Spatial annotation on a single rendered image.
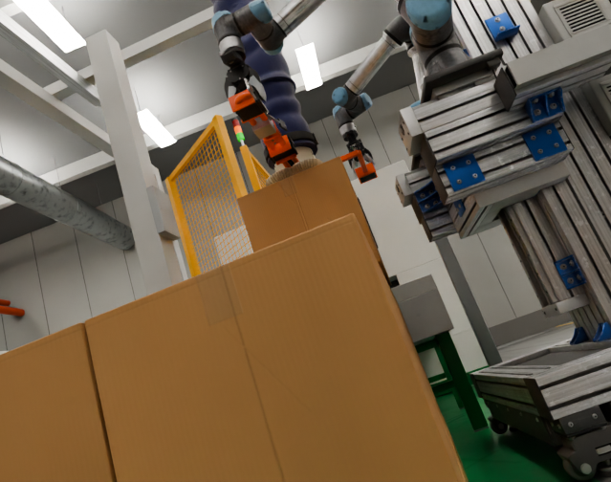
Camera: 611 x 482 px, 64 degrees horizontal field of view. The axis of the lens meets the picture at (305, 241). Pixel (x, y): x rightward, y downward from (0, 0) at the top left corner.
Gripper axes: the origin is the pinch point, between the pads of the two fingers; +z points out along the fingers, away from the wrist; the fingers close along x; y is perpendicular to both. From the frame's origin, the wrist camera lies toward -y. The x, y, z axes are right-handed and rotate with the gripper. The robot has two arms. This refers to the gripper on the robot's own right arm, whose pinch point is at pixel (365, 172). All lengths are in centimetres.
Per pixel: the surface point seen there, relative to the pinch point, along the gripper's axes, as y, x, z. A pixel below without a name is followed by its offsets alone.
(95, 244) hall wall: -790, -649, -407
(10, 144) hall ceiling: -470, -561, -502
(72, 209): -538, -517, -368
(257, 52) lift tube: 40, -23, -55
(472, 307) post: -22, 21, 73
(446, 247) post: -22, 21, 43
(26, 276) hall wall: -771, -836, -395
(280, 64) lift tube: 35, -16, -48
